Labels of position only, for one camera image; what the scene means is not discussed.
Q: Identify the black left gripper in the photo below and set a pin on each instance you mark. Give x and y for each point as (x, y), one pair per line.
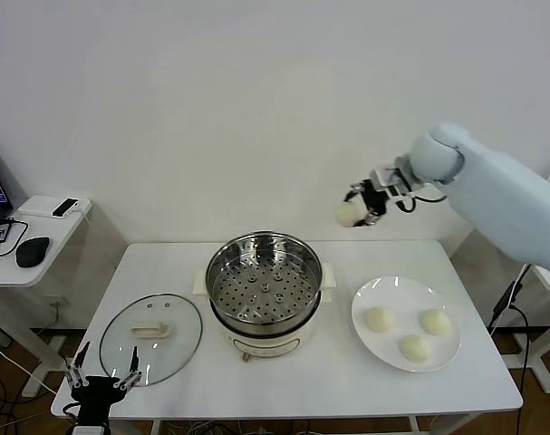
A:
(98, 389)

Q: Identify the white round plate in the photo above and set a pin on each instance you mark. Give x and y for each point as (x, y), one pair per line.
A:
(374, 345)

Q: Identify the flat white box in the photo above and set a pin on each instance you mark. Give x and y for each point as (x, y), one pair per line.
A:
(36, 206)

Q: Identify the stainless steel steamer basket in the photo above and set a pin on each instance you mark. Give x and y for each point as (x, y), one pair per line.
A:
(238, 290)

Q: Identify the black computer mouse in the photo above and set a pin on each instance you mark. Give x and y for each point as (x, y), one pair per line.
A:
(32, 251)

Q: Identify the black and white smartphone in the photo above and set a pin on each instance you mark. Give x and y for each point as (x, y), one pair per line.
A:
(65, 207)

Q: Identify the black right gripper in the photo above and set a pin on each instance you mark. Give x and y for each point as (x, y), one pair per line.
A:
(376, 197)

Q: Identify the white steamed baozi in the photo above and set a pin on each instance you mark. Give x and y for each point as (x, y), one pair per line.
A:
(379, 319)
(415, 348)
(435, 321)
(348, 214)

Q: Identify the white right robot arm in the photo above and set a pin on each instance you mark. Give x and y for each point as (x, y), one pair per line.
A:
(496, 195)

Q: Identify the white wall socket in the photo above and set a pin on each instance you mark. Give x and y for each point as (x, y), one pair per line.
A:
(52, 300)

